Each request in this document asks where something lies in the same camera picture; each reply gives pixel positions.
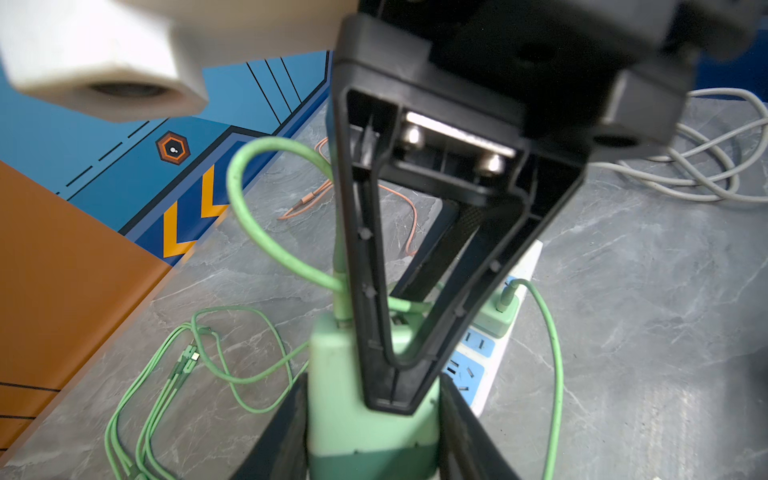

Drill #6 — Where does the green multi-head cable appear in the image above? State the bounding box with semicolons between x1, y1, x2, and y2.
103;136;566;480

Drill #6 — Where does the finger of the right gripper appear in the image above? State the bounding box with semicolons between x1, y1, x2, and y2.
391;201;483;302
328;13;592;416

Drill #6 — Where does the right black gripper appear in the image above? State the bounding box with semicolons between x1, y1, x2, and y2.
353;1;762;158

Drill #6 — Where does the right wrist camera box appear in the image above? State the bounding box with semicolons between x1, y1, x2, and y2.
1;1;358;122

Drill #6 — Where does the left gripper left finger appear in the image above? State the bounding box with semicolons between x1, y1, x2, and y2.
230;373;308;480

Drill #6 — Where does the pink multi-head cable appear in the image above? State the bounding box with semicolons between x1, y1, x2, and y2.
277;136;421;258

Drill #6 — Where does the white blue power strip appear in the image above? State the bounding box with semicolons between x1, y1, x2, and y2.
442;240;543;416

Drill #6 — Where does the green charger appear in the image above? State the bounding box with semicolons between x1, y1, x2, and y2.
472;283;522;339
306;313;440;479

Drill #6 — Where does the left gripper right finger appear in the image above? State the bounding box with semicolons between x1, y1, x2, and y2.
438;374;520;480

